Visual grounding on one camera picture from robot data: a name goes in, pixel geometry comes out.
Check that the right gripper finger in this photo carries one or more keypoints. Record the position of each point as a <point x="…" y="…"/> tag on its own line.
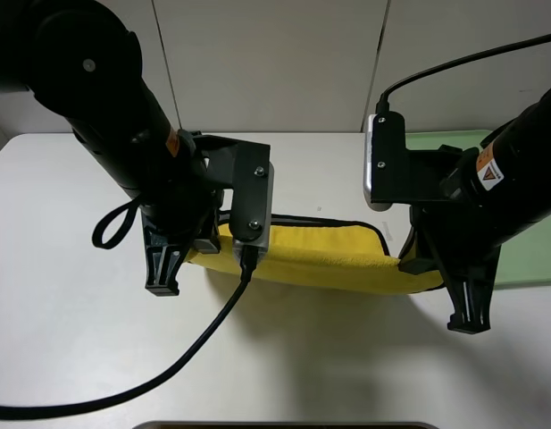
<point x="418" y="254"/>
<point x="470" y="293"/>

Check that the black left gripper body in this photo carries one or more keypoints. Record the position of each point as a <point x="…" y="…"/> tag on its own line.
<point x="187" y="199"/>

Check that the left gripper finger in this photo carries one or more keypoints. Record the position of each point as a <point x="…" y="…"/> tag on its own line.
<point x="165" y="253"/>
<point x="207" y="241"/>

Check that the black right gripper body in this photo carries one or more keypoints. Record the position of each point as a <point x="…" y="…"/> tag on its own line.
<point x="459" y="222"/>

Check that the yellow towel with black trim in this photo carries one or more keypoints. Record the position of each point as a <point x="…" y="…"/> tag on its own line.
<point x="336" y="254"/>

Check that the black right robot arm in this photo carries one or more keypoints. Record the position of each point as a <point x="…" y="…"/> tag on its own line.
<point x="489" y="198"/>

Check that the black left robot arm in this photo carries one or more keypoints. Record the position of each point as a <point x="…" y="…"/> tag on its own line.
<point x="81" y="62"/>

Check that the light green plastic tray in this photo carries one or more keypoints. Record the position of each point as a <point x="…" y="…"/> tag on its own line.
<point x="525" y="261"/>

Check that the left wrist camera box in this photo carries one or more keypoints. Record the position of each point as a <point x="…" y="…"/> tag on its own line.
<point x="250" y="212"/>

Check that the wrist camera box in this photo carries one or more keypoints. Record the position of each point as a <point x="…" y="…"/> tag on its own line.
<point x="250" y="212"/>
<point x="393" y="173"/>

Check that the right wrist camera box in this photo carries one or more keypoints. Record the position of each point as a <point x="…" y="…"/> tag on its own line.
<point x="393" y="173"/>

